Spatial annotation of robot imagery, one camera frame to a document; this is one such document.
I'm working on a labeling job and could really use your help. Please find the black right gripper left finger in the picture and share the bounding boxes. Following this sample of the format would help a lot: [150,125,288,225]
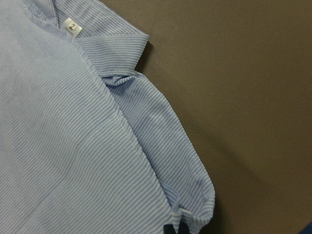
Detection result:
[163,224,176,234]

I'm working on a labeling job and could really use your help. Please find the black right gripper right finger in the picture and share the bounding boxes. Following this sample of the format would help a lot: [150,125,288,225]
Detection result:
[177,215,191,234]

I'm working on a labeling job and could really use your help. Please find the brown paper table mat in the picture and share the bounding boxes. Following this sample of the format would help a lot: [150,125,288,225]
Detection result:
[105,0,312,234]

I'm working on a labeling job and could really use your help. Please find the light blue striped shirt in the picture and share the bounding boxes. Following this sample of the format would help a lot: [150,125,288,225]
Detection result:
[0,0,215,234]

